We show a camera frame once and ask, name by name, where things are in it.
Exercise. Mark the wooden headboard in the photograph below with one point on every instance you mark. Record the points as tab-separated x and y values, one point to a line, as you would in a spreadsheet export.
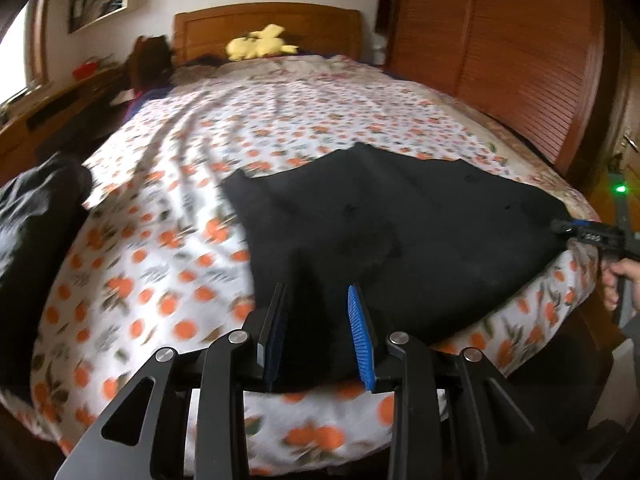
267	30

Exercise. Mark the red container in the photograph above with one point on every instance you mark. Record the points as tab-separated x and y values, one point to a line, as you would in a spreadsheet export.
85	70

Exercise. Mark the window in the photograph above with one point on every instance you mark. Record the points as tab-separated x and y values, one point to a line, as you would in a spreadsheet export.
17	55

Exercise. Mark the bed with orange-print sheet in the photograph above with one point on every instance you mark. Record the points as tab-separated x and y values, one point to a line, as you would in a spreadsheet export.
175	240

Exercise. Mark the wooden slatted wardrobe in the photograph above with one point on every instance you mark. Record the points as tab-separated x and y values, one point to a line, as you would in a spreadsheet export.
490	50

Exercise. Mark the dark cloth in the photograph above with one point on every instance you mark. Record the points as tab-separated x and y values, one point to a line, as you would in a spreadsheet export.
35	260

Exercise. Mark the wooden desk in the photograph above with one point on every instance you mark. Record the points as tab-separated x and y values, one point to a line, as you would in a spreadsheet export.
45	115

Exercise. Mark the wooden corner shelf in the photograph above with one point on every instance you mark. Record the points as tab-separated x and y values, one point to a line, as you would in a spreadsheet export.
385	5

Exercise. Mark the black coat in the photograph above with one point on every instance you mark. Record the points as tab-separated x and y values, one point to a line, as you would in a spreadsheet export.
400	230

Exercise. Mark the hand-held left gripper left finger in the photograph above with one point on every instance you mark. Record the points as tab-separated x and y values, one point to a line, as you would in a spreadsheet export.
277	340

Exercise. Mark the yellow plush toy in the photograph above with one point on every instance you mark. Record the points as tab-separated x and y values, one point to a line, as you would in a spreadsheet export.
257	45

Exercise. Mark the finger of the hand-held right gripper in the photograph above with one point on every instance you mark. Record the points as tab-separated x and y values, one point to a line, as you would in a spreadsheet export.
575	227

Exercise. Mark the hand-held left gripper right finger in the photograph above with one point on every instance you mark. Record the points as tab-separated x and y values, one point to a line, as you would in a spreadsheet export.
360	335

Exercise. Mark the person's right hand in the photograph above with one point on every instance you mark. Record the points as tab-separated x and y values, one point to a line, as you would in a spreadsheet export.
631	280

